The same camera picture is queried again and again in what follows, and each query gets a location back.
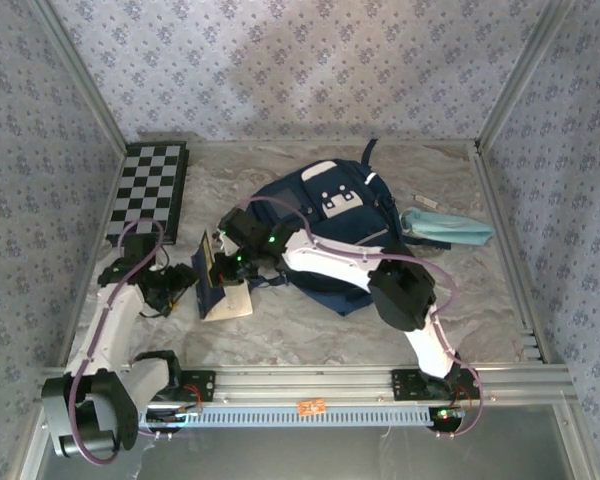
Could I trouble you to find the black and white chessboard box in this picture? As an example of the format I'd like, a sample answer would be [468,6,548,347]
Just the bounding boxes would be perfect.
[104,141,191,248]

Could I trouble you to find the grey metal front panel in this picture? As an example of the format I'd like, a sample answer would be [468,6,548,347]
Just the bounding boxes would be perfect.
[19,404,599,480]

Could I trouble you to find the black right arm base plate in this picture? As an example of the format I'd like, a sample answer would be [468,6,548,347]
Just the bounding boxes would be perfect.
[390,368,483,402]

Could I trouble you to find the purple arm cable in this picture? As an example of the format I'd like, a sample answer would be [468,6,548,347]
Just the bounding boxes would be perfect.
[237,196,485,440]
[68,218,202,465]

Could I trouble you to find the aluminium table side rail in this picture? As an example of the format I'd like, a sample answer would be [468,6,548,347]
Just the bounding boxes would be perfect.
[54,143,130,369]
[472,142,552,365]

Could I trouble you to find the light blue fabric pouch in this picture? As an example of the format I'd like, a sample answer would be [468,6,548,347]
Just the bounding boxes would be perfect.
[398,206,497,248]

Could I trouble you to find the small navy book yellow label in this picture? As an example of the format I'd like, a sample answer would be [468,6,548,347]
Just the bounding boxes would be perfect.
[190,227,255,323]

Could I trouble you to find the navy blue student backpack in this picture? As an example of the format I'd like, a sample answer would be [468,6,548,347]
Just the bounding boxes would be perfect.
[239,138,404,318]

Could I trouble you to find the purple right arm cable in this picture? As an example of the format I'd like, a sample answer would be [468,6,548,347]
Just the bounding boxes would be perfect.
[237,196,485,440]

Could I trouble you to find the aluminium frame post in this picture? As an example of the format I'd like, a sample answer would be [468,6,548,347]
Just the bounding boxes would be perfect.
[476,0,577,154]
[28,0,130,154]

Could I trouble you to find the grey slotted cable duct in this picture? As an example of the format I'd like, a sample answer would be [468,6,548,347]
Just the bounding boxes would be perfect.
[129,403,437,429]

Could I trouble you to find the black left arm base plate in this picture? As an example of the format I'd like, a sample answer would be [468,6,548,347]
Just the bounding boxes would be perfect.
[144,369,217,404]

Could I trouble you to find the aluminium mounting rail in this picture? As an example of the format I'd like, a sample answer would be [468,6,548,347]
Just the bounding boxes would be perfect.
[37,364,577,407]

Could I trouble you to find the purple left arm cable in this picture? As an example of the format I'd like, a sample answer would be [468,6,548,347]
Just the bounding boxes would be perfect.
[68,218,202,465]

